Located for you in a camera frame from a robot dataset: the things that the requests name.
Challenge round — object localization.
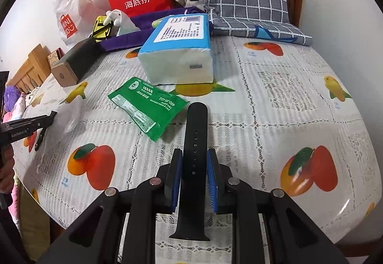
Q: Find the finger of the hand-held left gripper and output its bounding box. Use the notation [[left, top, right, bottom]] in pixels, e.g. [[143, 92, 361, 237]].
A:
[[34, 128, 46, 151], [30, 111, 57, 130]]

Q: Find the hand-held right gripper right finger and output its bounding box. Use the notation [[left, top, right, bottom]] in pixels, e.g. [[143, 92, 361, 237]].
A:
[[206, 149, 349, 264]]

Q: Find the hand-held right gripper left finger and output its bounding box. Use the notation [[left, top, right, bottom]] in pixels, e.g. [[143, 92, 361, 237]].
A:
[[37, 149, 184, 264]]

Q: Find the black watch strap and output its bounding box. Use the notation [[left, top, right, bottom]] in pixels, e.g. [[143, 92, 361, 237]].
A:
[[173, 102, 211, 241]]

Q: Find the dark green box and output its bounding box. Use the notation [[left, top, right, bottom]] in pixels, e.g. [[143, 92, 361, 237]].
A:
[[51, 37, 104, 87]]

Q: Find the person's left hand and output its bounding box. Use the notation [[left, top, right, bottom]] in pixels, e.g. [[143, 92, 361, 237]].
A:
[[0, 144, 15, 195]]

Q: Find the purple plush toy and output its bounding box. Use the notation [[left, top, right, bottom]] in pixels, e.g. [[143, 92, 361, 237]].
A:
[[4, 86, 20, 112]]

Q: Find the wooden chair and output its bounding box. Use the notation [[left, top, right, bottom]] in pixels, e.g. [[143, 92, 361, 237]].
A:
[[7, 44, 51, 94]]

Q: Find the patterned brown box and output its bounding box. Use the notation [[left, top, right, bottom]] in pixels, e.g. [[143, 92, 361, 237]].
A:
[[47, 48, 65, 68]]

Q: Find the fruit print tablecloth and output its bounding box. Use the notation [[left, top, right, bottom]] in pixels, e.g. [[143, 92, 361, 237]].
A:
[[13, 34, 376, 245]]

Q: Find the olive green cloth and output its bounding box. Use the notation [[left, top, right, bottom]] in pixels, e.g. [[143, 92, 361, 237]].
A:
[[18, 183, 51, 255]]

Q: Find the green packet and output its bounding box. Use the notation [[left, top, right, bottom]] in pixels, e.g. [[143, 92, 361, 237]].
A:
[[108, 76, 190, 142]]

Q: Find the yellow black packet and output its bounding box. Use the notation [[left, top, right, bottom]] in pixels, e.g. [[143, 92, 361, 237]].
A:
[[91, 10, 122, 40]]

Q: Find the purple cloth bag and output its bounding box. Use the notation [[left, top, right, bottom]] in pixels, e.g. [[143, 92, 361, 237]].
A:
[[97, 7, 210, 52]]

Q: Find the white plastic bag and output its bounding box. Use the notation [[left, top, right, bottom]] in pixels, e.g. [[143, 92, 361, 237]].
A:
[[51, 0, 104, 47]]

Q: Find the blue tissue pack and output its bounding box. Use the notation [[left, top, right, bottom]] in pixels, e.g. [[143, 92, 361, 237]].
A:
[[138, 13, 214, 85]]

